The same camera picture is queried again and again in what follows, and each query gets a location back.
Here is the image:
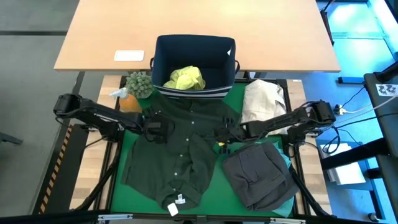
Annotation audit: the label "orange spray bottle white trigger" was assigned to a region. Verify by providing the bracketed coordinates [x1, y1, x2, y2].
[109, 87, 143, 114]

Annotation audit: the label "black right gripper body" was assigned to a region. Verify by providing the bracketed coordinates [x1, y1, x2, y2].
[214, 121, 248, 143]

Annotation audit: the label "black garment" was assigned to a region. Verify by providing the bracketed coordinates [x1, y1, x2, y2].
[221, 142, 300, 212]

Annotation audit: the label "black slanted bar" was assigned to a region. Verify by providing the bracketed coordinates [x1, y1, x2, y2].
[374, 60, 398, 83]

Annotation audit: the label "teal shorts with white lining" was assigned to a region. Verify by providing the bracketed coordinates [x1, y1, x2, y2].
[270, 141, 296, 218]

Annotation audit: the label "navy white striped laundry basket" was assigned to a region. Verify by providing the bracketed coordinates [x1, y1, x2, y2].
[149, 34, 241, 100]

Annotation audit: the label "yellow garment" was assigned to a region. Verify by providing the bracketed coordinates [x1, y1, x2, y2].
[162, 65, 206, 91]

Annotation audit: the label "cream folded garment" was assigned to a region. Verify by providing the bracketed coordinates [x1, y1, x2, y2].
[241, 79, 289, 136]

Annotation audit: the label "green succulent in grey pot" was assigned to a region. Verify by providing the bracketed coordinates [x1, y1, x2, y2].
[125, 71, 155, 100]

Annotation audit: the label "white card on table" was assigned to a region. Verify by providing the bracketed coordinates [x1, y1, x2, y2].
[114, 50, 146, 62]

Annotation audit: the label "black aluminium table frame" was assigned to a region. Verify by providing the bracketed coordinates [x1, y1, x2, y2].
[93, 74, 333, 222]

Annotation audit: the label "black panel with hazard stripes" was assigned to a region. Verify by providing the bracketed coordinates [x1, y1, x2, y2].
[32, 124, 90, 215]

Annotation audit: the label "black floor cable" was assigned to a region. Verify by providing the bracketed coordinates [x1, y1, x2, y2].
[322, 85, 398, 155]

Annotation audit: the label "dark green garment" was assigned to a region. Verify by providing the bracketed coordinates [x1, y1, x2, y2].
[120, 91, 242, 212]

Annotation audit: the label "white sheet with black marks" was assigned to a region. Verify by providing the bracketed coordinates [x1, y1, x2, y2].
[375, 83, 398, 97]

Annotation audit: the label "light wooden desk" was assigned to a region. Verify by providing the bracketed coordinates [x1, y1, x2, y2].
[53, 0, 342, 73]

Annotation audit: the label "dark grey side table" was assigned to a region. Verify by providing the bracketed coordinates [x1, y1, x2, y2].
[363, 73, 398, 224]

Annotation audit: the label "yellow floor cable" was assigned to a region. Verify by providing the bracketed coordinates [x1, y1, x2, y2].
[340, 95, 398, 114]

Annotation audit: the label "black furniture foot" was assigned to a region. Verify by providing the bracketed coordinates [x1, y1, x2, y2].
[0, 132, 24, 146]

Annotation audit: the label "white floor box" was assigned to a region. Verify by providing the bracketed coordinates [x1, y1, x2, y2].
[323, 142, 367, 186]

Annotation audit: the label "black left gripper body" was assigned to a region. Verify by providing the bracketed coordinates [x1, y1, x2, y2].
[144, 119, 175, 144]

